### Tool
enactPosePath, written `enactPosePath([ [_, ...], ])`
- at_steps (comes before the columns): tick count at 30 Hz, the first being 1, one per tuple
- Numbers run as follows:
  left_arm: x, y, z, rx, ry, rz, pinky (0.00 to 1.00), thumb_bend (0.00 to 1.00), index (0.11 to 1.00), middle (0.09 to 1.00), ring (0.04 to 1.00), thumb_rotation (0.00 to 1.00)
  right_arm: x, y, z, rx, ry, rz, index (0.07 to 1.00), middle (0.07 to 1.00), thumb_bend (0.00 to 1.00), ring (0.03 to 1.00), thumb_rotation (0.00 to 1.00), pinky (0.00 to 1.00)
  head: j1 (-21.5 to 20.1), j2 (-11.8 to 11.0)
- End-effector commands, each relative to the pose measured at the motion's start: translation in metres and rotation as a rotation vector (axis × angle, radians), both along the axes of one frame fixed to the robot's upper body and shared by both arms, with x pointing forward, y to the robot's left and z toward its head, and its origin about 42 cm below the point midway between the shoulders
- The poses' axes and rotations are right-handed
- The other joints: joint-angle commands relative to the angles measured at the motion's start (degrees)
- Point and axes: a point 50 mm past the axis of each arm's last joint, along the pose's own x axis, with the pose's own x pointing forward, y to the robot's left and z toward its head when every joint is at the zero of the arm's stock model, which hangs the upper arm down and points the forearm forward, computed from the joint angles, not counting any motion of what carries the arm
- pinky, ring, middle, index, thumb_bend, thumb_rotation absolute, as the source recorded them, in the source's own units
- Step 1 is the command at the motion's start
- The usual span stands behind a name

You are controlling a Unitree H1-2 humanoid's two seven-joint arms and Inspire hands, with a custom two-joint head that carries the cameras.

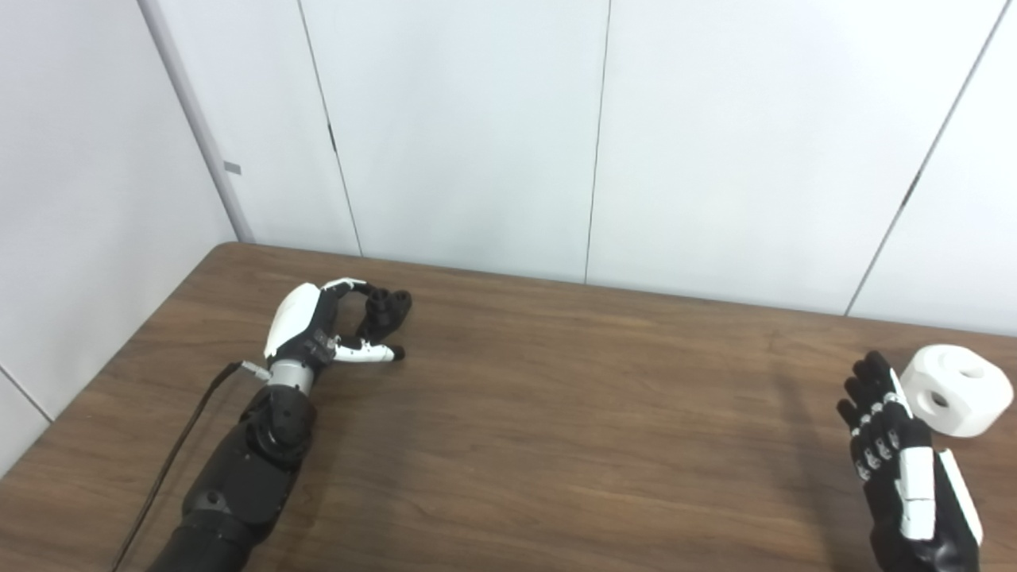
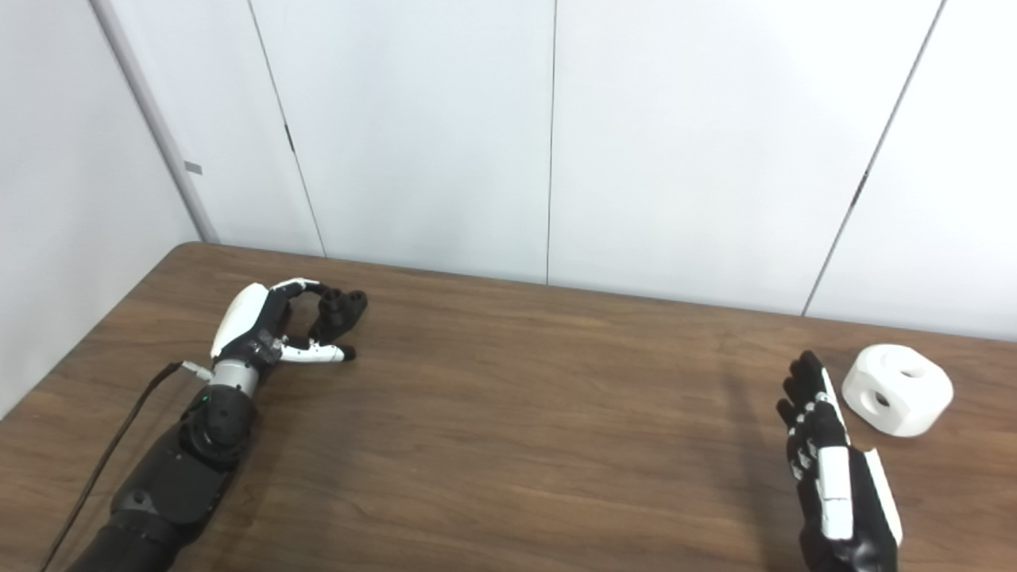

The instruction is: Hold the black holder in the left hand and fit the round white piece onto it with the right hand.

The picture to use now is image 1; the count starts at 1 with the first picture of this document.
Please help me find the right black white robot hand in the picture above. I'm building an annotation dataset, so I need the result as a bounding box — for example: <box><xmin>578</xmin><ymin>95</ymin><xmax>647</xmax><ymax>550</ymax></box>
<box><xmin>836</xmin><ymin>350</ymin><xmax>984</xmax><ymax>572</ymax></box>

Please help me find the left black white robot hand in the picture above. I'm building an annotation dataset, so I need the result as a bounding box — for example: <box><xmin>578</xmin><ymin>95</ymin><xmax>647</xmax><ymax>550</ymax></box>
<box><xmin>263</xmin><ymin>278</ymin><xmax>407</xmax><ymax>374</ymax></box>

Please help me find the black plastic holder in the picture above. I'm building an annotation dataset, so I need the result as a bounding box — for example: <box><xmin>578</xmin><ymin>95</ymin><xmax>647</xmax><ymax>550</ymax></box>
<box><xmin>354</xmin><ymin>289</ymin><xmax>413</xmax><ymax>344</ymax></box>

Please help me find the round white plastic piece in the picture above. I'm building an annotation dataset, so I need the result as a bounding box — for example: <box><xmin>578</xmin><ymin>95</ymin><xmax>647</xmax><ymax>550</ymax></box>
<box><xmin>900</xmin><ymin>344</ymin><xmax>1015</xmax><ymax>438</ymax></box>

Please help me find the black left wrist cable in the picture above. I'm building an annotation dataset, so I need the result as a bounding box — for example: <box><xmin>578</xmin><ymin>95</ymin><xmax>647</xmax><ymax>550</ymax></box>
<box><xmin>110</xmin><ymin>361</ymin><xmax>271</xmax><ymax>572</ymax></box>

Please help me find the white corner post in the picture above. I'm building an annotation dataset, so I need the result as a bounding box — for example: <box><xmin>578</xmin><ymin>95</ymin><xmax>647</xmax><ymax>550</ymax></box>
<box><xmin>137</xmin><ymin>0</ymin><xmax>256</xmax><ymax>245</ymax></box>

